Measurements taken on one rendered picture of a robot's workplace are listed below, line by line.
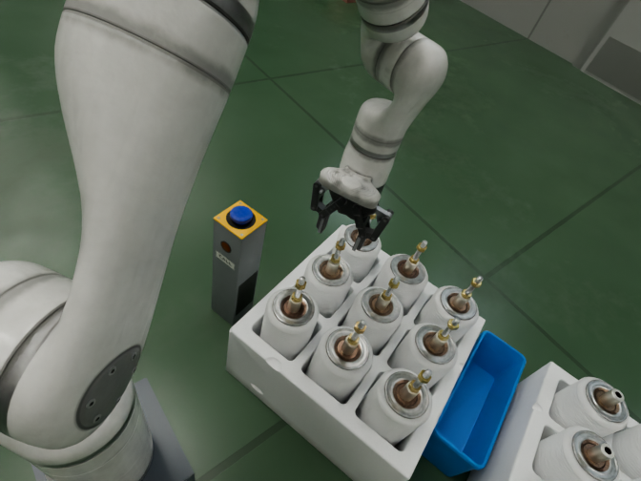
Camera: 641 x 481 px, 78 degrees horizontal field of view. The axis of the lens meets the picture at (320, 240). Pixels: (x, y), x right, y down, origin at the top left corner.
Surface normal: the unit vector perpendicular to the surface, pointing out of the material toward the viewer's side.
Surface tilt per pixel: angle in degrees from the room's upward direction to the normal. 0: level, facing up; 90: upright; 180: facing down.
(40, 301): 14
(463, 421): 0
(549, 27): 90
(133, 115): 58
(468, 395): 0
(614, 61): 90
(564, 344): 0
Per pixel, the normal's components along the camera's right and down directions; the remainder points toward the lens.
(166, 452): 0.22, -0.65
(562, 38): -0.77, 0.35
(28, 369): -0.06, -0.21
